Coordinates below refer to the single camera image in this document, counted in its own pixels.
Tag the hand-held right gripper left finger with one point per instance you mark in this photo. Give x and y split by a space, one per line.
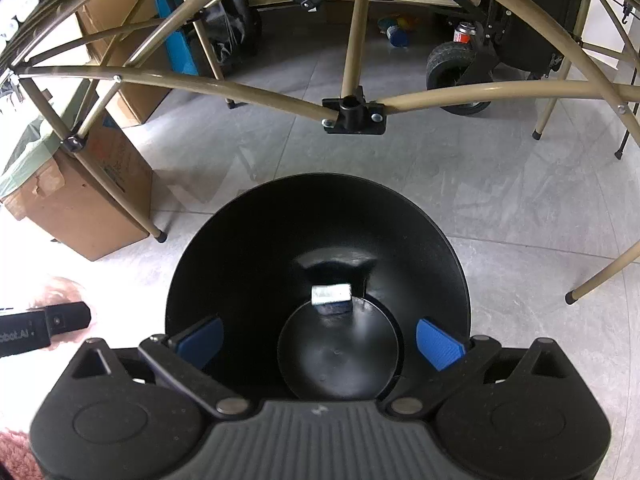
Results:
202 342

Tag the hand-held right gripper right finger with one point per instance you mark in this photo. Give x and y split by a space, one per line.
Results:
437 342

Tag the black round trash bin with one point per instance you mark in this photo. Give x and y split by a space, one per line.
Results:
260 240

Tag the grey foil wrapper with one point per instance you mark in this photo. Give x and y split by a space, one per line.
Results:
331 297

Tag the pink fuzzy clothing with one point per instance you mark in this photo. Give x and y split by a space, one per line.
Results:
15 460

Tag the cardboard box with green bag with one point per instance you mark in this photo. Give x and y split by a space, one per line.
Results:
85 210

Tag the tall plain cardboard box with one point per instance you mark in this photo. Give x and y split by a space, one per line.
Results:
135 95

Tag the blue paper bag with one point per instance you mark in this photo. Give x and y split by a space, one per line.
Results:
181 50

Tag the blue round lid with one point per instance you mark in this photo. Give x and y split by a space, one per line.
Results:
399 38

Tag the red and white gas canister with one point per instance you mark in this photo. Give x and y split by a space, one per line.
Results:
463 32

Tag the yellow plastic toy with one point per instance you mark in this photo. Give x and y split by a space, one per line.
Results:
407 22

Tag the black camera tripod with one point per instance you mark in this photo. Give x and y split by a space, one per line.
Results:
623 144

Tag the tan metal table frame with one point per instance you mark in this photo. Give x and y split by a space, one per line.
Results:
353 60

